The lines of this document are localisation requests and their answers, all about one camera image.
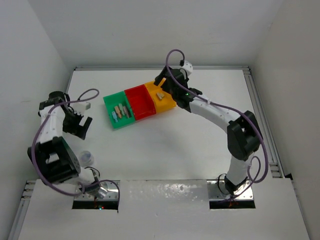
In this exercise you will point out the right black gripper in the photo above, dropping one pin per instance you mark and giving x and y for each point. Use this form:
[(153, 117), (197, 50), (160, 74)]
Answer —
[(161, 77)]

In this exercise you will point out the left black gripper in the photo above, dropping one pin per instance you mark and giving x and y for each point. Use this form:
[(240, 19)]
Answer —
[(78, 130)]

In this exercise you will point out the clear tape roll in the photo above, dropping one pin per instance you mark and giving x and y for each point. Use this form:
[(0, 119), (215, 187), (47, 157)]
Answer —
[(86, 159)]

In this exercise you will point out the blue correction tape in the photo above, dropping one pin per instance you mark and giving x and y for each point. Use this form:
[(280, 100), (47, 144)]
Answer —
[(114, 116)]

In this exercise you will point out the pink correction tape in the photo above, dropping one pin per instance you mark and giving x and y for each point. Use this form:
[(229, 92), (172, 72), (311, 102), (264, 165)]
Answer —
[(126, 112)]

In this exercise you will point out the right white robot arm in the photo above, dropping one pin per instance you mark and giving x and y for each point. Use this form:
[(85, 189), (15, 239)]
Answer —
[(244, 137)]

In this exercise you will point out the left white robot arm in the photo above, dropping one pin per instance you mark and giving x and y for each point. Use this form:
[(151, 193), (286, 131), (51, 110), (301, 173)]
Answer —
[(54, 161)]

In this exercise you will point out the yellow plastic bin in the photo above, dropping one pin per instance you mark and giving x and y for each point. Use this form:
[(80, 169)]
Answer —
[(166, 104)]

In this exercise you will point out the red plastic bin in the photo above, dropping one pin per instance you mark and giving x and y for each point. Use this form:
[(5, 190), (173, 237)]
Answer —
[(140, 102)]

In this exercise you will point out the green plastic bin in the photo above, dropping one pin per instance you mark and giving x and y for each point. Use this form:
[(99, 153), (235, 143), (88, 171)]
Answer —
[(110, 102)]

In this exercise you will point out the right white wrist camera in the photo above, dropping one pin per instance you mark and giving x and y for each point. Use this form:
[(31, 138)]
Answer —
[(187, 67)]

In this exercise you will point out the aluminium frame rail back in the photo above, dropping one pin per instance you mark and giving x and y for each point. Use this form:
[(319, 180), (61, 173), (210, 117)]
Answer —
[(159, 67)]

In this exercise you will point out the aluminium frame rail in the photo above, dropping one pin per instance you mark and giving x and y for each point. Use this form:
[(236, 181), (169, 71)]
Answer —
[(276, 168), (159, 67)]

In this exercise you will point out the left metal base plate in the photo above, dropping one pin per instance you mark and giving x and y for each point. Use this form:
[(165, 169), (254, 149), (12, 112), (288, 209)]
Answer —
[(105, 191)]

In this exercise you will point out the metal base plate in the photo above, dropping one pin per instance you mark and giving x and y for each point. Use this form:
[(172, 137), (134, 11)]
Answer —
[(218, 192), (105, 191)]

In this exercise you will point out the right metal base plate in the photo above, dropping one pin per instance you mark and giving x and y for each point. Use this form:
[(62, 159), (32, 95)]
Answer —
[(218, 192)]

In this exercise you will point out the aluminium frame rail right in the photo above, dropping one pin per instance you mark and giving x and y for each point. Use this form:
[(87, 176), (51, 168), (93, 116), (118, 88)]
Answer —
[(276, 168)]

